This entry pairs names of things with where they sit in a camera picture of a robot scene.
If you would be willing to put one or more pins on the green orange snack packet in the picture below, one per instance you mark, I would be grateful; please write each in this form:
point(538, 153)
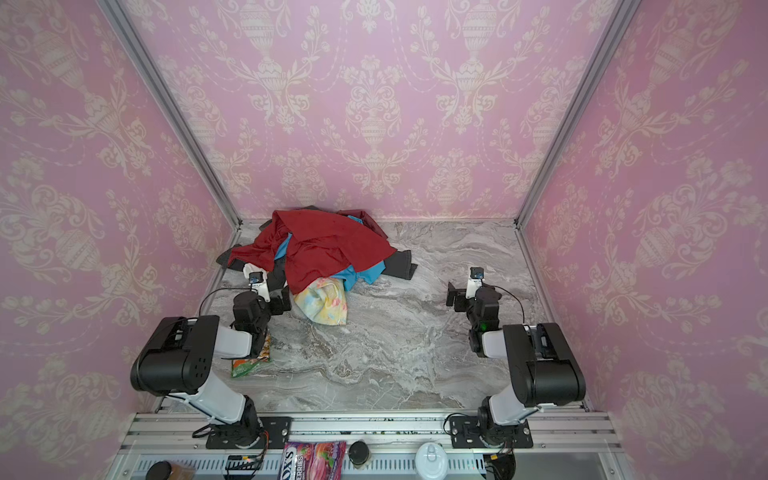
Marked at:
point(243, 367)

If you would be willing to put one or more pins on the white cloth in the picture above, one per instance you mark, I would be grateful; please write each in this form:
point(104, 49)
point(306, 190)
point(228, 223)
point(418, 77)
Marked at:
point(251, 271)

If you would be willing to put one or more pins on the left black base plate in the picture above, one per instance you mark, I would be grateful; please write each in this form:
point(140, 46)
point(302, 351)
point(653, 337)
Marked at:
point(264, 433)

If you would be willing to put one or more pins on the right aluminium corner post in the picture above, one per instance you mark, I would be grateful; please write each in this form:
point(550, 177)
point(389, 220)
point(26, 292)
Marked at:
point(614, 32)

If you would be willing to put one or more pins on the pink candy bag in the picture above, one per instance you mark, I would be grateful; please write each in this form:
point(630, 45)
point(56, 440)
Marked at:
point(312, 461)

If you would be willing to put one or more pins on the aluminium front rail frame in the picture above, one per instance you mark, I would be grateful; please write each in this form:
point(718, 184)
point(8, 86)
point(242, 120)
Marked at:
point(569, 443)

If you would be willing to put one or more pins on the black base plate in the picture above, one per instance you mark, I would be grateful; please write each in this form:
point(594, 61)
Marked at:
point(469, 432)
point(264, 433)

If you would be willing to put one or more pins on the left aluminium corner post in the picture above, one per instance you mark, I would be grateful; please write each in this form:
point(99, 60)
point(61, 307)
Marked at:
point(147, 68)

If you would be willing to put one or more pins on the aluminium corner post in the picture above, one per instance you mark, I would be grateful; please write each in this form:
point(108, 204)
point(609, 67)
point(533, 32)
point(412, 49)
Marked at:
point(147, 68)
point(614, 32)

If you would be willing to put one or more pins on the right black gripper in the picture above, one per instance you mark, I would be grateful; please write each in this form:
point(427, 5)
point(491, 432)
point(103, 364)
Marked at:
point(456, 295)

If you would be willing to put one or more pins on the turquoise blue cloth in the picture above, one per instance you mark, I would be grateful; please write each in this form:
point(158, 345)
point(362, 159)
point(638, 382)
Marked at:
point(360, 273)

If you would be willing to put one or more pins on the white round lid container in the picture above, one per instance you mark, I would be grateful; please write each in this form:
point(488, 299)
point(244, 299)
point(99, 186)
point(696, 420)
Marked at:
point(431, 462)

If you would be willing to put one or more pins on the maroon cloth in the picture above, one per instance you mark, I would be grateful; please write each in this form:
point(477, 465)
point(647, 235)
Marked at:
point(365, 219)

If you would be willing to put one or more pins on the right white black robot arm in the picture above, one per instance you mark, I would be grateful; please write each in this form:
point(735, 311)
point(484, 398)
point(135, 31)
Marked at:
point(543, 371)

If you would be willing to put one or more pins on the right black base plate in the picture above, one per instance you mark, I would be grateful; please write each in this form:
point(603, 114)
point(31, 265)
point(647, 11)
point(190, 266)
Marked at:
point(469, 432)

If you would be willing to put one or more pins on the yellow pastel tie-dye cloth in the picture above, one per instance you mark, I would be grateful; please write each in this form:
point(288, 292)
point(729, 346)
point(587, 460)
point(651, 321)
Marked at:
point(324, 302)

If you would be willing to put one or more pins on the red cloth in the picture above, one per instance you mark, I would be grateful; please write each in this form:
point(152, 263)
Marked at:
point(261, 251)

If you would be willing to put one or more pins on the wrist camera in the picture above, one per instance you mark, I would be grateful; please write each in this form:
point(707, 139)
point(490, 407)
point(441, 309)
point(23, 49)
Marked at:
point(258, 283)
point(475, 279)

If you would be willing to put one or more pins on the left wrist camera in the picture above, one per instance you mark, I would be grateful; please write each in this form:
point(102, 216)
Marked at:
point(258, 283)

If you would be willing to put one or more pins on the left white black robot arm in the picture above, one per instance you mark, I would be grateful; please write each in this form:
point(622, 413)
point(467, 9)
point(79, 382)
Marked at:
point(177, 363)

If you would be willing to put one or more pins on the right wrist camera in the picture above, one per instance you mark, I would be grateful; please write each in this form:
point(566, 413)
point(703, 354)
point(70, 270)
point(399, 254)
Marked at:
point(475, 279)

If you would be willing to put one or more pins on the dark grey cloth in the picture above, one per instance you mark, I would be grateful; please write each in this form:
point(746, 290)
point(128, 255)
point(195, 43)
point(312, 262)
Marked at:
point(399, 265)

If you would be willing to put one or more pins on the brown jar with black lid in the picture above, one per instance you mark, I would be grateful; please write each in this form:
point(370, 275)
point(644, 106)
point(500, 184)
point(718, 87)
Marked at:
point(167, 470)

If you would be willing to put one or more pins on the black round cap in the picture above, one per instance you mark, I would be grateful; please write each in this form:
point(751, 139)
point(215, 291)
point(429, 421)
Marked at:
point(359, 454)

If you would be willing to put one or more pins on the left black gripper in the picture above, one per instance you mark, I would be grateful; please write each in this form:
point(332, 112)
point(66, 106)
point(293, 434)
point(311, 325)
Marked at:
point(278, 298)

